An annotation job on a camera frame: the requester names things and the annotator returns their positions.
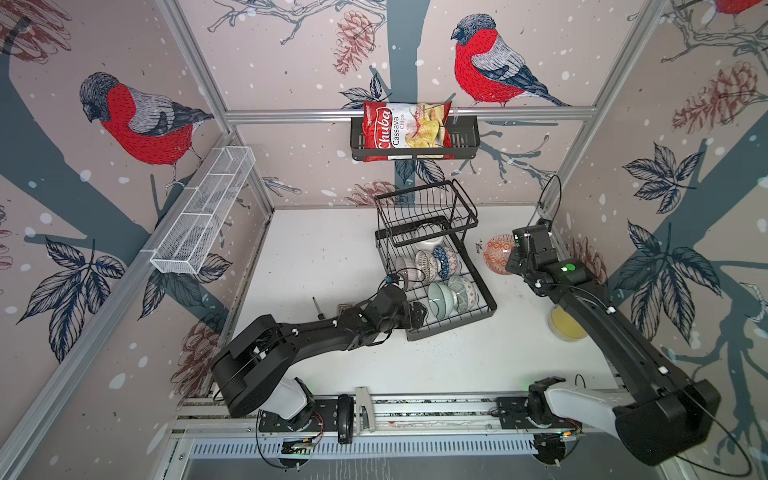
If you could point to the white ceramic bowl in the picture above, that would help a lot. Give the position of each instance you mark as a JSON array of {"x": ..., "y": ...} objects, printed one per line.
[{"x": 428, "y": 240}]

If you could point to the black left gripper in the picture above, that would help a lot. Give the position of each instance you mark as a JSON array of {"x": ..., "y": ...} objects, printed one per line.
[{"x": 411, "y": 322}]

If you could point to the red orange patterned bowl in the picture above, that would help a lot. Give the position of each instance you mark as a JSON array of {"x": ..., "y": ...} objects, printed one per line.
[{"x": 497, "y": 251}]

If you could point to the red cassava chips bag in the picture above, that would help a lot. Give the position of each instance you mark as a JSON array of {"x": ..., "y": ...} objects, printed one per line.
[{"x": 405, "y": 126}]

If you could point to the yellow cup with markers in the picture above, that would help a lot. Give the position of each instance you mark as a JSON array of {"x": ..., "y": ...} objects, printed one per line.
[{"x": 564, "y": 326}]

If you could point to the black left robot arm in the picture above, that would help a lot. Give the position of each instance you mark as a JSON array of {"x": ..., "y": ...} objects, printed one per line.
[{"x": 249, "y": 368}]

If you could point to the light green inside bowl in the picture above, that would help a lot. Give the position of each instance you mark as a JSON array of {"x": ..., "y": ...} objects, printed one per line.
[{"x": 442, "y": 300}]

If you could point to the grey green patterned bowl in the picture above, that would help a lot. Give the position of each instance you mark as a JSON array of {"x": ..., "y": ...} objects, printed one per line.
[{"x": 466, "y": 295}]

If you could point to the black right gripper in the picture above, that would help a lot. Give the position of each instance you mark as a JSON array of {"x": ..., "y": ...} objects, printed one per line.
[{"x": 509, "y": 263}]

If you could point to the small glass spice jar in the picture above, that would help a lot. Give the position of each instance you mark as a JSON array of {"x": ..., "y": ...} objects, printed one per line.
[{"x": 343, "y": 306}]

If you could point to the black two-tier dish rack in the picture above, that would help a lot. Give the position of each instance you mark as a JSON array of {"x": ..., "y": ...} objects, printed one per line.
[{"x": 443, "y": 207}]

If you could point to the yellow handled screwdriver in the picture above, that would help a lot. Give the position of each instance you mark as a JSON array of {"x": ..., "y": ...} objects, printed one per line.
[{"x": 320, "y": 314}]

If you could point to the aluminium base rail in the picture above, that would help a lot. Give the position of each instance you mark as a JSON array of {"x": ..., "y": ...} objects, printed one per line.
[{"x": 374, "y": 427}]

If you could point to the white wire wall shelf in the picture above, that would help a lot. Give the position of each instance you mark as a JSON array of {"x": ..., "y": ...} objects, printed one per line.
[{"x": 192, "y": 235}]

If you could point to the black wall wire basket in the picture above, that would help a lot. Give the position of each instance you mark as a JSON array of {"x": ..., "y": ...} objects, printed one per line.
[{"x": 463, "y": 132}]

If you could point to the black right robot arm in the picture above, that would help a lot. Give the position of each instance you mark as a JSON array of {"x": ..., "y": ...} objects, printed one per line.
[{"x": 662, "y": 412}]

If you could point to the white brown patterned bowl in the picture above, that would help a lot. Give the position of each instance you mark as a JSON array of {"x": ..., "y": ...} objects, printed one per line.
[{"x": 428, "y": 265}]

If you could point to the blue patterned bowl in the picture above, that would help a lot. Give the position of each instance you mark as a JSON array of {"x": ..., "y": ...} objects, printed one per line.
[{"x": 448, "y": 262}]

